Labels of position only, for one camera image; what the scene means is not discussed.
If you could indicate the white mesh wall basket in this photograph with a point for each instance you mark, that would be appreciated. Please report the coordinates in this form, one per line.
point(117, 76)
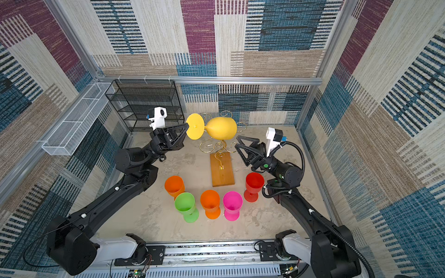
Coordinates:
point(66, 138)

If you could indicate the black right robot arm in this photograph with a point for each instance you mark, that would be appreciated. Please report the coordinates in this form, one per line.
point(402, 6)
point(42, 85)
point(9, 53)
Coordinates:
point(330, 250)

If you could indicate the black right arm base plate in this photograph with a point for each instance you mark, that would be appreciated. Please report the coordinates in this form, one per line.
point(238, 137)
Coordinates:
point(269, 251)

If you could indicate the pink wine glass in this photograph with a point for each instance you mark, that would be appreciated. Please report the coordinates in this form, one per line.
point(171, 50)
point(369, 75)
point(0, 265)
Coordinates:
point(232, 202)

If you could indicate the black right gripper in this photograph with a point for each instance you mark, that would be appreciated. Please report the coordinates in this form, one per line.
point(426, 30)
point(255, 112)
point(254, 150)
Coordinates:
point(254, 157)

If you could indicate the green wine glass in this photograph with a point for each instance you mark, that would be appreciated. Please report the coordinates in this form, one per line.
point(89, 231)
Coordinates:
point(185, 204)

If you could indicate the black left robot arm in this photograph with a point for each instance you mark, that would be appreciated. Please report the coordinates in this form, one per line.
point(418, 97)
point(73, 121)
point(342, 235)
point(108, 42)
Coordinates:
point(69, 241)

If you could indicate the orange wine glass front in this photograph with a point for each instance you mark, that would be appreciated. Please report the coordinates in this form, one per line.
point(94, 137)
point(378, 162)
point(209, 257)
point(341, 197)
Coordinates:
point(174, 185)

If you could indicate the black mesh shelf rack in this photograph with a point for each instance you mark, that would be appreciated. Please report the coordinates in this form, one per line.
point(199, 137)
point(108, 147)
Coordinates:
point(135, 102)

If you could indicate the orange wine glass back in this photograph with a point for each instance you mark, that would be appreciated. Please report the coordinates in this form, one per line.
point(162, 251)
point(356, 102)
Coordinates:
point(210, 201)

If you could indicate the yellow wine glass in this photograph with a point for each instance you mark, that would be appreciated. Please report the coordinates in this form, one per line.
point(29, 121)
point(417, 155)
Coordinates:
point(219, 128)

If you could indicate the orange wine glass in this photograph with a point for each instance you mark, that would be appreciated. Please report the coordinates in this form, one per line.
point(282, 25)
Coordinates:
point(174, 185)
point(210, 201)

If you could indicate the gold wire wine glass rack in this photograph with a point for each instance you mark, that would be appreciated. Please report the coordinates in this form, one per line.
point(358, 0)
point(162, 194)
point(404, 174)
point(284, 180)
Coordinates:
point(220, 155)

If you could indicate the red wine glass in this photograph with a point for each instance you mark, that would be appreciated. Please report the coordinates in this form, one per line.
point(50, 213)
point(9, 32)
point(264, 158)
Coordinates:
point(254, 183)

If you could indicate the aluminium front rail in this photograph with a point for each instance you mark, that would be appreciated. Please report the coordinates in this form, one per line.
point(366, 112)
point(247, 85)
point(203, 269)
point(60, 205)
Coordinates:
point(183, 253)

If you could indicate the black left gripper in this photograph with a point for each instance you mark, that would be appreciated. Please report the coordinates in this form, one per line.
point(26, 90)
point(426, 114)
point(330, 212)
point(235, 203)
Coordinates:
point(161, 142)

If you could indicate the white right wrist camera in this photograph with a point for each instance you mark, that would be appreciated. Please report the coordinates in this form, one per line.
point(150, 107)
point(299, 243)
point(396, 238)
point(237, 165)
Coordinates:
point(274, 138)

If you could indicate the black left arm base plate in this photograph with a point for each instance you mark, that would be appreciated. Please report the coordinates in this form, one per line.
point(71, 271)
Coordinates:
point(151, 255)

